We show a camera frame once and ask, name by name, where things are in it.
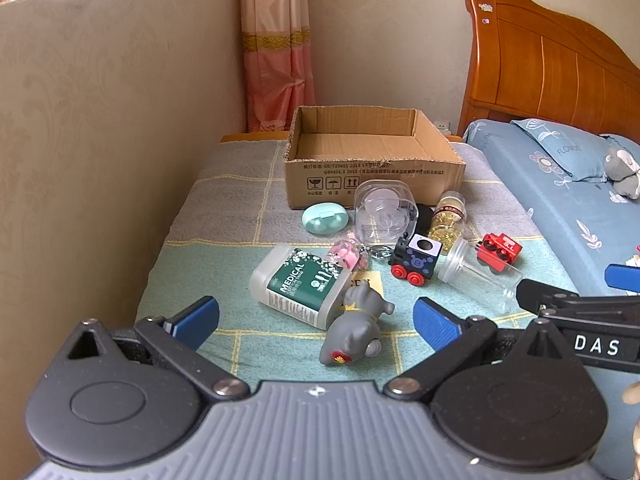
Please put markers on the capsule pill bottle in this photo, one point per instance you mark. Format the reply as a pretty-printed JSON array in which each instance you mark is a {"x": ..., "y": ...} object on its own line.
[{"x": 447, "y": 222}]

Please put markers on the yellow card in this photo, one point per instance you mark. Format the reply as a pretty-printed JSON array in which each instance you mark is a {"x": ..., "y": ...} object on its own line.
[{"x": 375, "y": 284}]

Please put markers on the teal earbud case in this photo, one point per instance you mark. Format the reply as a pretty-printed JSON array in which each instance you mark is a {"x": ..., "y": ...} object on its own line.
[{"x": 325, "y": 219}]

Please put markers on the clear plastic cup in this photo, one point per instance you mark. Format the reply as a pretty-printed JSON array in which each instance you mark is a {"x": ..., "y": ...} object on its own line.
[{"x": 477, "y": 277}]

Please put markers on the black blue toy train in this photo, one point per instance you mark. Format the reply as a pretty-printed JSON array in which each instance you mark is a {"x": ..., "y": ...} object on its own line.
[{"x": 417, "y": 260}]

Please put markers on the grey animal toy figure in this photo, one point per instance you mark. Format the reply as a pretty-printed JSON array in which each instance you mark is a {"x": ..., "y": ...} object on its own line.
[{"x": 352, "y": 332}]

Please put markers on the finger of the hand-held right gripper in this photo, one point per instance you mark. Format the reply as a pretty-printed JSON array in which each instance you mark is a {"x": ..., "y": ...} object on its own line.
[
  {"x": 622, "y": 278},
  {"x": 530, "y": 292}
]

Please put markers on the blue floral bedsheet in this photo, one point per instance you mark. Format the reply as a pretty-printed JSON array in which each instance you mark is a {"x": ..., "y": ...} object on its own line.
[{"x": 565, "y": 215}]

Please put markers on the wooden headboard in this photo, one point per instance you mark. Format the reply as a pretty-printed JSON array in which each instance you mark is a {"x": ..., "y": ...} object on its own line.
[{"x": 540, "y": 60}]

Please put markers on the person's right hand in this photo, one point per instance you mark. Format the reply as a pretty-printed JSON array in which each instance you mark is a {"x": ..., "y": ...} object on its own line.
[{"x": 634, "y": 392}]

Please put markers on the red toy train car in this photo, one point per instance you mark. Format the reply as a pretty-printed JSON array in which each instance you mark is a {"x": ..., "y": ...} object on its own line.
[{"x": 497, "y": 248}]

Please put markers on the pink curtain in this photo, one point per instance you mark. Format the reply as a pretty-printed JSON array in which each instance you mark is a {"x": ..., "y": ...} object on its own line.
[{"x": 275, "y": 50}]

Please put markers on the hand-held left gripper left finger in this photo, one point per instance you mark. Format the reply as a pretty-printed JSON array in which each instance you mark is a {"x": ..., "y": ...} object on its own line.
[{"x": 197, "y": 321}]

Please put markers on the white wall outlet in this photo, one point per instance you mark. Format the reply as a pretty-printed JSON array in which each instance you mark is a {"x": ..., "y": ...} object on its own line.
[{"x": 442, "y": 126}]

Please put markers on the cardboard box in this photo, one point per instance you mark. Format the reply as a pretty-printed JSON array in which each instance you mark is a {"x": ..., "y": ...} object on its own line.
[{"x": 370, "y": 180}]

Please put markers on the grey plush toy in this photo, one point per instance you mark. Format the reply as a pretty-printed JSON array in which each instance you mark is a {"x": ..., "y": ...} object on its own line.
[{"x": 622, "y": 167}]

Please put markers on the white bottle green label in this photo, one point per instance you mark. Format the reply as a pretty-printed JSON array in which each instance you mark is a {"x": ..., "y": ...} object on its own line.
[{"x": 295, "y": 285}]

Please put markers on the clear square plastic container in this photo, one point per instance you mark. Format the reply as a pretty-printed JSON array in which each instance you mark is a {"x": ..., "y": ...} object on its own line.
[{"x": 385, "y": 212}]

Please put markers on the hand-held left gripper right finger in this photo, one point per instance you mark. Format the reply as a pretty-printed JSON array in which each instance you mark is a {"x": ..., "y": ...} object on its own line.
[{"x": 434, "y": 325}]

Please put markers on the blue floral pillow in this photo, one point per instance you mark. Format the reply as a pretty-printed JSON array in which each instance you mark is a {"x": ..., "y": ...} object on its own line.
[{"x": 570, "y": 147}]

